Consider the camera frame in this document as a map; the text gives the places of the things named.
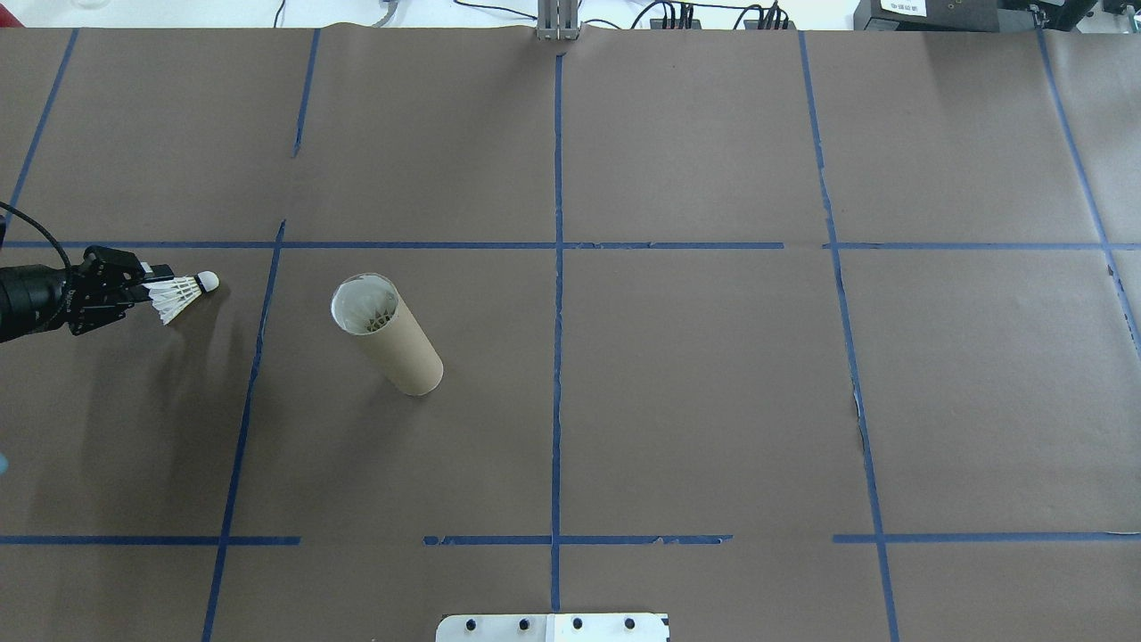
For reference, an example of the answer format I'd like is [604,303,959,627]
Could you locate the white feather shuttlecock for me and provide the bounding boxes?
[343,284,398,333]
[145,270,221,327]

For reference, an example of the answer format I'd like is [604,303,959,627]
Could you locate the brown cardboard shuttlecock tube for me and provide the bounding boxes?
[331,272,445,398]

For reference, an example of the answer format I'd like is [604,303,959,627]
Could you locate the white column stand with plate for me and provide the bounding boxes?
[435,613,671,642]

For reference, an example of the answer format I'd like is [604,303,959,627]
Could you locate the black box computer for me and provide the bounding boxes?
[853,0,1013,33]

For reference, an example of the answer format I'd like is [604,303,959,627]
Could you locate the black monitor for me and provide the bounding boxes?
[1003,0,1102,24]

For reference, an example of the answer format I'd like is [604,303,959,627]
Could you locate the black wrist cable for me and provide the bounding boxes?
[0,202,73,269]

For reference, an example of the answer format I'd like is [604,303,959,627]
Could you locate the aluminium profile post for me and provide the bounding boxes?
[535,0,581,43]

